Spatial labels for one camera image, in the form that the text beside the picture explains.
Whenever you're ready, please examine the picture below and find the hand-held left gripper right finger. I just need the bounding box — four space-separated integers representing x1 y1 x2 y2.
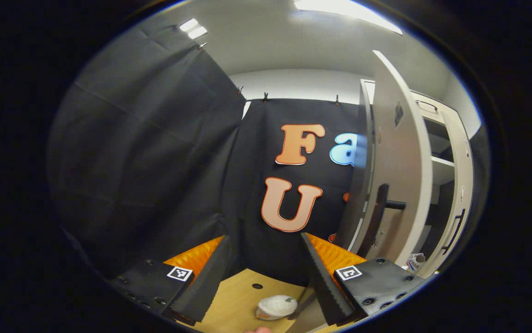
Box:
300 232 426 327

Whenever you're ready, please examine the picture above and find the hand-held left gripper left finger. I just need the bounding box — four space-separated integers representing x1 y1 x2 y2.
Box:
109 235 232 327

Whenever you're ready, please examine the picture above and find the white shoe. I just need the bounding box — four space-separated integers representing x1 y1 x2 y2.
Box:
407 253 426 272

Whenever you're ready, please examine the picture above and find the white shoe cabinet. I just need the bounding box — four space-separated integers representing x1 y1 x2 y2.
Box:
337 79 475 280

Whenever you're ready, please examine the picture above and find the white shoe cabinet door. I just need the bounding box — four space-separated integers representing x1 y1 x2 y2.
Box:
371 50 434 268
432 109 474 278

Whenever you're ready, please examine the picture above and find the white cabinet shelf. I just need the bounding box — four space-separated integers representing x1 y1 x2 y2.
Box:
431 156 456 185

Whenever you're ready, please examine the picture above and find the white cabinet drawer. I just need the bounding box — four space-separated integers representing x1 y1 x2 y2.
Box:
411 90 456 125

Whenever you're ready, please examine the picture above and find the white dome-shaped object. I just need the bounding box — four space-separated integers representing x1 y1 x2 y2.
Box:
256 295 299 321

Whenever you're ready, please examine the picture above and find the black backdrop cloth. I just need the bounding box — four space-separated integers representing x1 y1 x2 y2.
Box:
46 23 373 287

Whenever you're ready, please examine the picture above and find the small ceiling light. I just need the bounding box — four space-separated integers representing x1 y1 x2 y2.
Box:
179 18 208 40

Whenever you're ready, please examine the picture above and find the large ceiling light panel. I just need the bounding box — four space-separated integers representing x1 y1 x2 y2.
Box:
294 0 403 35

